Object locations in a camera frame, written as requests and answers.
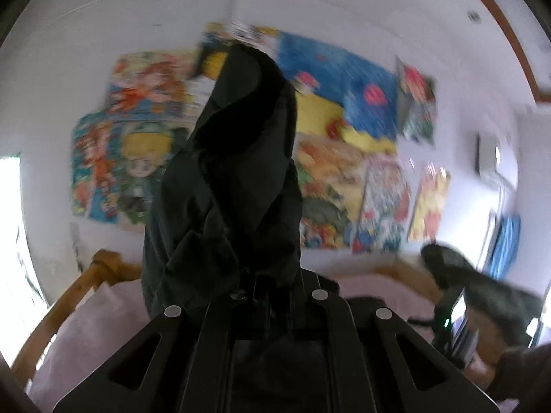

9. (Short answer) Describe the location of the dark creature wall poster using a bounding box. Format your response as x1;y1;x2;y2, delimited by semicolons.
296;133;373;249

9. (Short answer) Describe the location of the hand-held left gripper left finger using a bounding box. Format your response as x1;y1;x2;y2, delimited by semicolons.
52;273;270;413

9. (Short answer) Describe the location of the dark fuzzy cloth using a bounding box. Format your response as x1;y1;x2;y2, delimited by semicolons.
421;244;544;347

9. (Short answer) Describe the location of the bright window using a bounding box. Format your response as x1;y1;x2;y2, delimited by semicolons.
0;154;27;306

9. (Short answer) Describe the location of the yellow-haired character wall poster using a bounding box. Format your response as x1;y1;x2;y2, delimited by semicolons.
70;111;192;231

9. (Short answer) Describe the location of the orange cartoon wall poster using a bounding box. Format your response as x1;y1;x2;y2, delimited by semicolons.
104;51;204;118

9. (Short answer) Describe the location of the narrow yellow wall poster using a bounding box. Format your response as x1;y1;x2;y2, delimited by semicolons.
408;163;451;242

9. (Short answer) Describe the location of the small red green wall poster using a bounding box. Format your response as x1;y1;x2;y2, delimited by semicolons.
395;57;438;146

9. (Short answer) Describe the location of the large blue wall poster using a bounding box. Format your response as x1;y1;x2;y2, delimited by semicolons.
275;30;400;153

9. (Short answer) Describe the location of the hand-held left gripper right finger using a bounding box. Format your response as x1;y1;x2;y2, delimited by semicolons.
275;269;500;413

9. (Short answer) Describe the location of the black garment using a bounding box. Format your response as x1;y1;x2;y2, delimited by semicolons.
142;43;431;413

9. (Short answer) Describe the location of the brown wooden ceiling trim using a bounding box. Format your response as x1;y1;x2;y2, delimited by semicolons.
450;0;544;105

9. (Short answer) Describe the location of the white red comic wall poster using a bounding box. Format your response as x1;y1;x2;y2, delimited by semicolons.
352;155;415;254

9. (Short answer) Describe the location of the blue hanging cloth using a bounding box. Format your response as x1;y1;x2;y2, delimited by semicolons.
490;215;522;281

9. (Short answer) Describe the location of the person's right forearm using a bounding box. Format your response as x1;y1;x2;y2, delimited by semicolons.
467;344;551;403

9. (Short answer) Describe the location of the comic panel wall poster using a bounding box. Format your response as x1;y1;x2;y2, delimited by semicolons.
196;21;280;87

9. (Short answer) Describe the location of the white air conditioner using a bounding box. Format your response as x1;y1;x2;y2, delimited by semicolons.
477;133;502;178

